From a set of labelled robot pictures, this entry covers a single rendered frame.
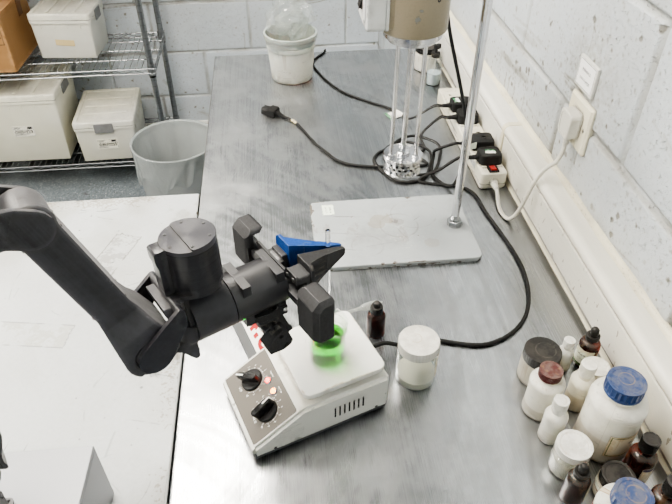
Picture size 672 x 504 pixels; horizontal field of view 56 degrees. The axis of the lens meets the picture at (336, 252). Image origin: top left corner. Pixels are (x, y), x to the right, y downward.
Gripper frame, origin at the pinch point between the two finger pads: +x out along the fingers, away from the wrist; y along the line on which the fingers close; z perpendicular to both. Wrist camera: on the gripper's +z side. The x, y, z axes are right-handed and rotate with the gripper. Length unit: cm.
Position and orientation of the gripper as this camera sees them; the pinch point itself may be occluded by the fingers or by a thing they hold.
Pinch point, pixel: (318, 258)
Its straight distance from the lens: 74.5
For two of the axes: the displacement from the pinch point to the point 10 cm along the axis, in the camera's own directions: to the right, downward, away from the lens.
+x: 8.2, -3.6, 4.4
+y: 5.7, 5.3, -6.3
